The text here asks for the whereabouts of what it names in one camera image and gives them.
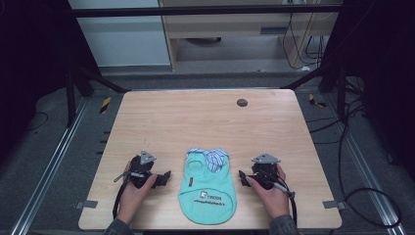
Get thin black floor cable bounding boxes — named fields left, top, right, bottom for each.
left=25, top=111, right=50, bottom=133

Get person's left hand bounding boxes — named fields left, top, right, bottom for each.
left=115, top=162, right=159, bottom=226

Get black metal frame leg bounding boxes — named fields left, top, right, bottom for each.
left=64, top=65, right=132, bottom=129
left=281, top=62, right=348, bottom=124

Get black looped floor cable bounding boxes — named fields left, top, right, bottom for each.
left=306, top=76, right=403, bottom=229

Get yellow black hazard tape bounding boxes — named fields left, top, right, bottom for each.
left=99, top=96, right=113, bottom=115
left=307, top=93, right=328, bottom=109

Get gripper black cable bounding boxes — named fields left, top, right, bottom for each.
left=260, top=172, right=299, bottom=227
left=112, top=170, right=145, bottom=221

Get black metal crossbar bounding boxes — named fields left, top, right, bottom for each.
left=69, top=4, right=345, bottom=19

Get light wooden desk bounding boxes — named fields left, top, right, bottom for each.
left=158, top=0, right=341, bottom=71

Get aluminium floor rail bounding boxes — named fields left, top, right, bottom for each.
left=9, top=97, right=90, bottom=235
left=322, top=93, right=408, bottom=235

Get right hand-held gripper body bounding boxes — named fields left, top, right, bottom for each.
left=251, top=152, right=282, bottom=191

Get black cables under desk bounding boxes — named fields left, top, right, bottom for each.
left=281, top=0, right=331, bottom=71

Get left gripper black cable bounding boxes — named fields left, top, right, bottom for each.
left=112, top=170, right=145, bottom=221

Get grey metal table bracket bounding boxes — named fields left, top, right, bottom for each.
left=322, top=200, right=346, bottom=211
left=75, top=200, right=99, bottom=211

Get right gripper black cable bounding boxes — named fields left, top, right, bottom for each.
left=260, top=172, right=299, bottom=227

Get dark curtain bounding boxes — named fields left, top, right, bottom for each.
left=0, top=0, right=103, bottom=165
left=320, top=0, right=415, bottom=182

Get green pet shirt striped collar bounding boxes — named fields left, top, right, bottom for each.
left=177, top=147, right=238, bottom=226

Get white cabinet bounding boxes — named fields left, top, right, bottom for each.
left=67, top=0, right=172, bottom=69

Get person's right hand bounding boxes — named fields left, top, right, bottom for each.
left=245, top=164, right=292, bottom=220

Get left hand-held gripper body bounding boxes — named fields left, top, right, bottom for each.
left=129, top=150, right=158, bottom=190

